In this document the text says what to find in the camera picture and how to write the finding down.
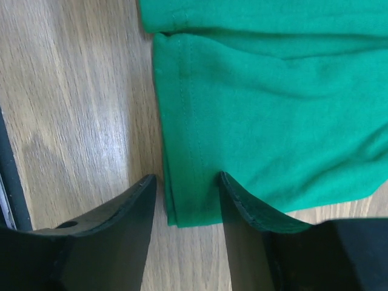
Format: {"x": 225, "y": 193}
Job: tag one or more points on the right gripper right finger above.
{"x": 249, "y": 224}

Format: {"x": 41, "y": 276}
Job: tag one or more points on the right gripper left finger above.
{"x": 105, "y": 248}

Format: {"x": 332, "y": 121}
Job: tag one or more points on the green t shirt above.
{"x": 288, "y": 97}

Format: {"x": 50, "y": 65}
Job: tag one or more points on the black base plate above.
{"x": 14, "y": 212}

